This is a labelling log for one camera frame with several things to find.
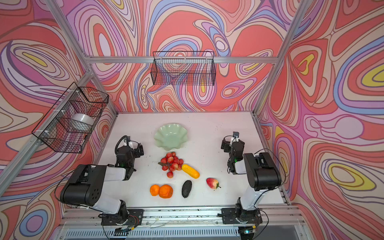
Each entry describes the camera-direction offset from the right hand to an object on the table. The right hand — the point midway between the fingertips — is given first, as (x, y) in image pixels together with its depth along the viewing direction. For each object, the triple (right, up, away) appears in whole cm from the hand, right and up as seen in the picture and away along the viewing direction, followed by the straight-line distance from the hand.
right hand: (232, 141), depth 97 cm
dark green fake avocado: (-29, -24, -17) cm, 42 cm away
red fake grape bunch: (-39, -12, -10) cm, 42 cm away
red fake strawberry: (-15, -21, -17) cm, 31 cm away
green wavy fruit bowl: (-42, +3, +8) cm, 42 cm away
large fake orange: (-40, -24, -20) cm, 51 cm away
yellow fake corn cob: (-27, -16, -12) cm, 34 cm away
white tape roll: (-79, +12, -27) cm, 84 cm away
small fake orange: (-46, -24, -19) cm, 55 cm away
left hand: (-63, -1, -4) cm, 63 cm away
